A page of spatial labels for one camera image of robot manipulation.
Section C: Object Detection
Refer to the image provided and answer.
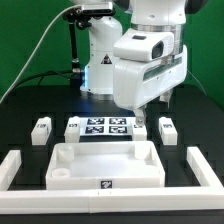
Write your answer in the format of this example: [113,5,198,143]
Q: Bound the white cable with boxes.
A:
[0,3,84,104]

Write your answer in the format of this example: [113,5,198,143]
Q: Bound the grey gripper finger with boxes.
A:
[135,108,145,126]
[159,89,173,103]

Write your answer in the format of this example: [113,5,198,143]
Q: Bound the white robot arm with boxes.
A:
[71,0,208,124]

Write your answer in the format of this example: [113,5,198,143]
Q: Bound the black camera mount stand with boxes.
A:
[63,9,91,88]

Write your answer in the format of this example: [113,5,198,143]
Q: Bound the white U-shaped frame fence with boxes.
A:
[0,147,224,214]

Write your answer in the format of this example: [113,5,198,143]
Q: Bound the black cables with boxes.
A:
[6,69,74,96]

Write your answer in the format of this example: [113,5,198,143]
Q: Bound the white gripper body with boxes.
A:
[113,47,187,110]

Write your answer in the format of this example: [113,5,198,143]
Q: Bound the grey camera on stand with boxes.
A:
[81,2,114,16]

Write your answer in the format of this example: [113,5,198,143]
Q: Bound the fiducial marker sheet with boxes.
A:
[80,117,133,136]

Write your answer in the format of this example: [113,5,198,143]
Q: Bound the white desk top tray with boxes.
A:
[45,141,165,190]

